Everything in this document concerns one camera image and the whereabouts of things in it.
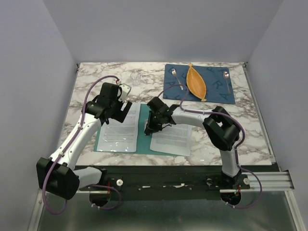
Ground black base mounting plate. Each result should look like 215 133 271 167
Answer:
49 165 268 201

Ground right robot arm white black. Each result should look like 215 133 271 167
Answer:
144 97 242 189

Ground purple cable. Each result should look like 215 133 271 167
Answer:
42 75 121 215
156 84 263 209

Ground orange leaf-shaped dish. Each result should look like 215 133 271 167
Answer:
186 64 206 102

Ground white printed paper files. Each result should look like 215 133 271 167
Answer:
150 125 192 157

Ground blue placemat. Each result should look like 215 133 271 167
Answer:
163 64 235 104

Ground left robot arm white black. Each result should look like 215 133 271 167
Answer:
36 82 132 200

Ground silver spoon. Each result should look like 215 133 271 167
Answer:
223 71 231 94

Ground teal green folder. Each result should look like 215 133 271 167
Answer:
92 103 191 157

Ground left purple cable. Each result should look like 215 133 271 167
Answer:
42 75 121 215

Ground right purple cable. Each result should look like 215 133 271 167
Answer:
156 84 263 209

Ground silver fork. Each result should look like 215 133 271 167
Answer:
171 68 183 90

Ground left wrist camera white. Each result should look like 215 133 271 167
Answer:
118 84 131 102

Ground clear drinking glass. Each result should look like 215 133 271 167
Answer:
130 71 142 86

